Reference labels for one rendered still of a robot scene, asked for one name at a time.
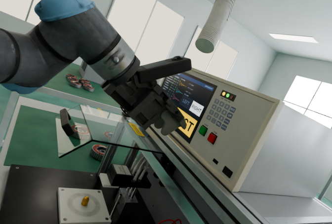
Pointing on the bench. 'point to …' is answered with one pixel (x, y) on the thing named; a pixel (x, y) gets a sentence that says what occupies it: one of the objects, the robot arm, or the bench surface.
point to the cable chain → (166, 167)
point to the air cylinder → (126, 203)
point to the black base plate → (47, 174)
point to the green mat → (50, 144)
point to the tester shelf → (278, 211)
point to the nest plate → (63, 209)
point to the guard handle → (65, 117)
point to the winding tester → (259, 141)
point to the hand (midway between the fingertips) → (184, 122)
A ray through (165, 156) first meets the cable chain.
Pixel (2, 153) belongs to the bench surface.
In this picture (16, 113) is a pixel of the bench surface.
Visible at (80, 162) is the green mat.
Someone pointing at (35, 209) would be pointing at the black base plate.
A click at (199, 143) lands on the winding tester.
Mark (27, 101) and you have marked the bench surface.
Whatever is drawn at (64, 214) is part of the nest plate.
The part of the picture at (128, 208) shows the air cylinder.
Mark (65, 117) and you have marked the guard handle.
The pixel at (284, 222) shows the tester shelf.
